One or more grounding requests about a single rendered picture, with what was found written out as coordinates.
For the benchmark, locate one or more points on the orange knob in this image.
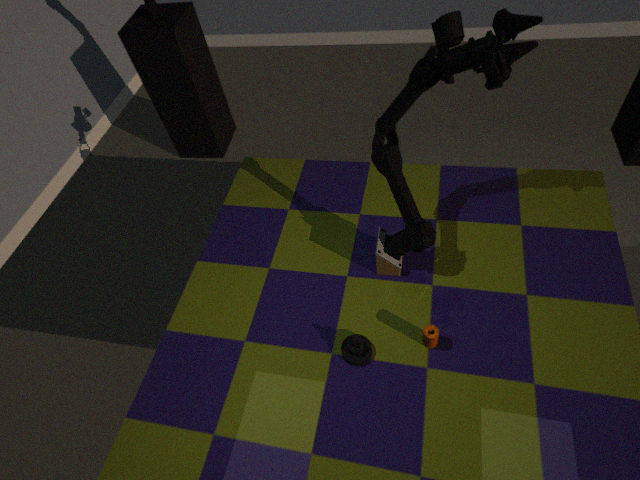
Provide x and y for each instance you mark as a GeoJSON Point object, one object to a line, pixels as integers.
{"type": "Point", "coordinates": [430, 336]}

